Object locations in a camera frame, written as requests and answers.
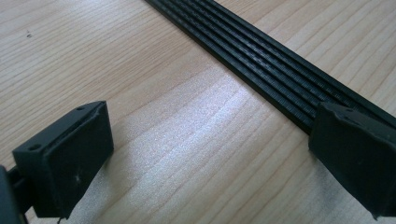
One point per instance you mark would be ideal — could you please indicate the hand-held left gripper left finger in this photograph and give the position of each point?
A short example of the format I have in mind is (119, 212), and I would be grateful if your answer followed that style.
(65, 161)

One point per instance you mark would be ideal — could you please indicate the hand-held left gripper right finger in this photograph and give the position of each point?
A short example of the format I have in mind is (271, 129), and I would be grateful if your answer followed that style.
(355, 155)

